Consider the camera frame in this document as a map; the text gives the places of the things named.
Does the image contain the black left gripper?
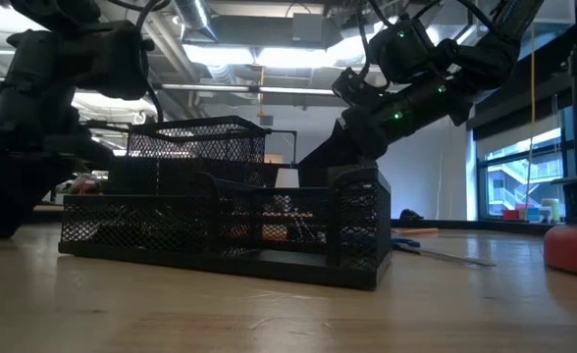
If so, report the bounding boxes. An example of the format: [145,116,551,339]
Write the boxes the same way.
[0,82,116,241]

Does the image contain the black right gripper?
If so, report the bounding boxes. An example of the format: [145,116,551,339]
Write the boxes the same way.
[297,87,432,172]

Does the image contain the red eraser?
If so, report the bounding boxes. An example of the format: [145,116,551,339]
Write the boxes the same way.
[261,224,289,242]

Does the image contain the short orange pencil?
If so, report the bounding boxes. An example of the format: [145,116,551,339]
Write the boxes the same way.
[391,227,441,238]

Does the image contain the black mesh desk organizer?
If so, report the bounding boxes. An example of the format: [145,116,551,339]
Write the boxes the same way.
[58,115,393,291]

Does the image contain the blue handled scissors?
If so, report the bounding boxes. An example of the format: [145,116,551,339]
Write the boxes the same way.
[391,236,497,269]

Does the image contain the long ceiling light bar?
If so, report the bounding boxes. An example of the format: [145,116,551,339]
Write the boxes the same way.
[153,80,339,98]

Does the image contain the pale green container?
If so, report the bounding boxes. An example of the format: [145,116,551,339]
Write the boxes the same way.
[542,197,561,222]

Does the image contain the red desk lamp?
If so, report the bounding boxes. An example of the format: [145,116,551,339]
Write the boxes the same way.
[543,224,577,280]

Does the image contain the black stand bracket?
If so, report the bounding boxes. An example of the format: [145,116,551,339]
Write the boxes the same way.
[263,127,298,166]

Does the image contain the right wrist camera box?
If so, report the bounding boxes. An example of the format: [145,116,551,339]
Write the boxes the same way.
[331,67,371,103]

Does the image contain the black table frame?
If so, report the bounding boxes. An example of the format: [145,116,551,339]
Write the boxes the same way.
[391,219,554,236]

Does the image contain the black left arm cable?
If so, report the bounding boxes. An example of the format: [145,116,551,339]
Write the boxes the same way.
[104,0,172,124]

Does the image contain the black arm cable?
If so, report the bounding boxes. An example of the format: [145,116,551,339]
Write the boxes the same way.
[104,0,172,124]
[356,0,497,84]

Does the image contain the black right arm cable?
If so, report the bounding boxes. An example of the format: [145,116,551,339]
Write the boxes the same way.
[356,0,497,84]

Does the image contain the yellow hanging rope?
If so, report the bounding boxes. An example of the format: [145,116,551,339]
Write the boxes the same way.
[526,24,536,207]

